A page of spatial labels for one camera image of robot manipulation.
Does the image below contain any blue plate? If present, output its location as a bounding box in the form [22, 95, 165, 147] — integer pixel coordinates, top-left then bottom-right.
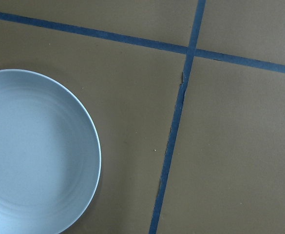
[0, 69, 101, 234]

